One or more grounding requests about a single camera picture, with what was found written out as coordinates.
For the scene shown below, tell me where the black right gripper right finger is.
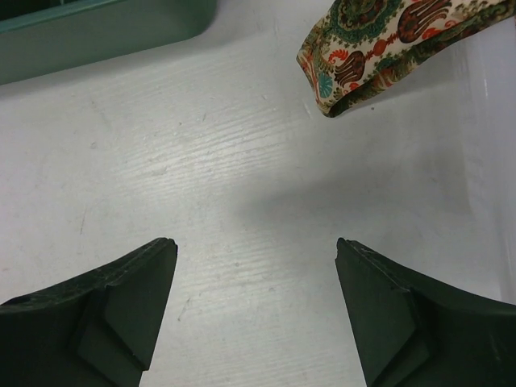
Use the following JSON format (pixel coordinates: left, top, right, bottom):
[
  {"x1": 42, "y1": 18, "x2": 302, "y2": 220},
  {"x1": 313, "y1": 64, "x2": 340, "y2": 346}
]
[{"x1": 335, "y1": 238, "x2": 515, "y2": 386}]

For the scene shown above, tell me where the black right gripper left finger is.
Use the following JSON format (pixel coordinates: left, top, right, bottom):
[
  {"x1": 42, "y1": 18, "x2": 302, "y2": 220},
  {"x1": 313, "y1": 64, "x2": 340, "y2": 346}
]
[{"x1": 1, "y1": 238, "x2": 177, "y2": 386}]

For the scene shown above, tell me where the paisley patterned necktie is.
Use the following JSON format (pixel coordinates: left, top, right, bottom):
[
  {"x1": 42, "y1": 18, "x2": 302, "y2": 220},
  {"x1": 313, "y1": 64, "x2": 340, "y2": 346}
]
[{"x1": 297, "y1": 0, "x2": 515, "y2": 118}]

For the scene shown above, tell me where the green compartment organizer box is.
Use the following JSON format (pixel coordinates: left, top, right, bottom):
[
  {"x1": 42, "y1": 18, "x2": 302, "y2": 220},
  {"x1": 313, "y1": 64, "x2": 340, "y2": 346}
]
[{"x1": 1, "y1": 0, "x2": 218, "y2": 85}]

